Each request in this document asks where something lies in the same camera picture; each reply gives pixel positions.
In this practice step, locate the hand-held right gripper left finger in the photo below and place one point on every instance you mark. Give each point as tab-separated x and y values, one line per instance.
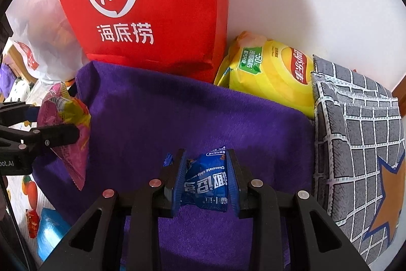
177	185

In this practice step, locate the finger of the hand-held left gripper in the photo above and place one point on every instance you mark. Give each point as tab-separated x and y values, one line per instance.
60	135
31	112

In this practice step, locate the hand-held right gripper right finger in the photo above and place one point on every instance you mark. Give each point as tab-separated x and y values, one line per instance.
234	185

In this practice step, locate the pink yellow snack packet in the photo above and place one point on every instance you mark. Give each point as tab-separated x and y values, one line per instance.
73	112

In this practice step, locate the blue snack packet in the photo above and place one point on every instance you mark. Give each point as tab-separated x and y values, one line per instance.
206	185

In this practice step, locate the fruit print tablecloth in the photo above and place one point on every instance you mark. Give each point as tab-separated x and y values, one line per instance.
19	204

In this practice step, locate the red snack packet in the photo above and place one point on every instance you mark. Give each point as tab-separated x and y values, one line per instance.
33	223

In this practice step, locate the purple towel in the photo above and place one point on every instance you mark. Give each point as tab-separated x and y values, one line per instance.
158	115

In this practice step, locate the blue tissue pack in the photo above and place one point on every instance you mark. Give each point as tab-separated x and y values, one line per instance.
52	233

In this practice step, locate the white plastic bag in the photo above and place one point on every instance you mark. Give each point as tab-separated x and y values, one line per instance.
44	29

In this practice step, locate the yellow chips bag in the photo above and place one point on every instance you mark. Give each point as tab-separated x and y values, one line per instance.
276	83

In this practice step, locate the grey checked storage box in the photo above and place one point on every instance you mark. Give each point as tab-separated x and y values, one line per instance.
349	147

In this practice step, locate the red bag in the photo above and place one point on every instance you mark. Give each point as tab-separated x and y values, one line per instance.
177	4

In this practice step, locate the wooden door frame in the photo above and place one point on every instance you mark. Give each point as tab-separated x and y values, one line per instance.
400	96

